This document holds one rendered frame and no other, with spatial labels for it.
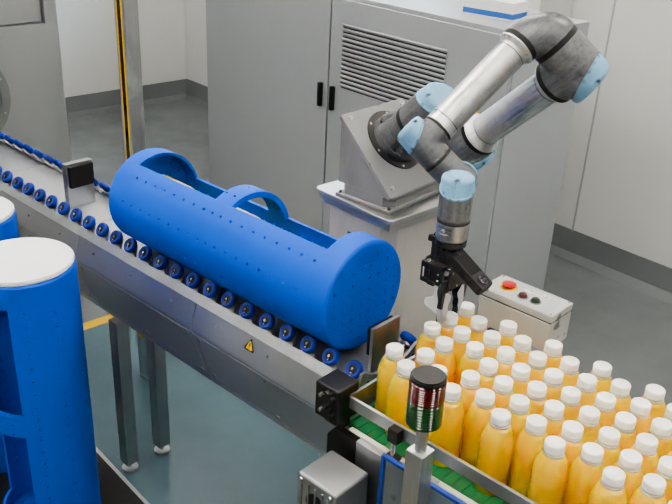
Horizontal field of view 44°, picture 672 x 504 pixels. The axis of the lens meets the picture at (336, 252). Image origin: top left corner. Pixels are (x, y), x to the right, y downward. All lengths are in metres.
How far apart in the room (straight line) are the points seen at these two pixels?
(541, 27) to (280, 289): 0.85
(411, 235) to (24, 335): 1.08
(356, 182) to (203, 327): 0.59
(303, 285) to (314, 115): 2.45
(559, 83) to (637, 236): 2.78
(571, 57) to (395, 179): 0.61
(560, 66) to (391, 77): 1.90
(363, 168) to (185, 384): 1.59
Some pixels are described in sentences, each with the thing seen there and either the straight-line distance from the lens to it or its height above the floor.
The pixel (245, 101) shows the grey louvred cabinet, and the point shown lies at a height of 0.76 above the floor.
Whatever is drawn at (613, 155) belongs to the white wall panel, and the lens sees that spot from 4.71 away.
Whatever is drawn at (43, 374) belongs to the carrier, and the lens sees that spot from 2.37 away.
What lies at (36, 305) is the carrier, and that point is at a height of 0.97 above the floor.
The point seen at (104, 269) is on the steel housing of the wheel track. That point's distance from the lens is 2.66.
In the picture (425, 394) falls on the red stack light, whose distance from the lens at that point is 1.41.
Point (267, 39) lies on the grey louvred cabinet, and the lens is 4.52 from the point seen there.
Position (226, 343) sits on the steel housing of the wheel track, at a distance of 2.24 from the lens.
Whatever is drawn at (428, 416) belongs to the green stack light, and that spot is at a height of 1.19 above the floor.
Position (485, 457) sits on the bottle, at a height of 0.99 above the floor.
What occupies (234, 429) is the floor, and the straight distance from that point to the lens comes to 3.33.
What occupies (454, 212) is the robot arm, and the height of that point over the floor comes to 1.35.
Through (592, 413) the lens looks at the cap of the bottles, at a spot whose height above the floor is 1.08.
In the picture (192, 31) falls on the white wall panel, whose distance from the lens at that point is 7.51.
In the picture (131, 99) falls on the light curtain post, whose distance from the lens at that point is 3.12.
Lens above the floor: 2.05
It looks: 26 degrees down
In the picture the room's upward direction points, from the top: 3 degrees clockwise
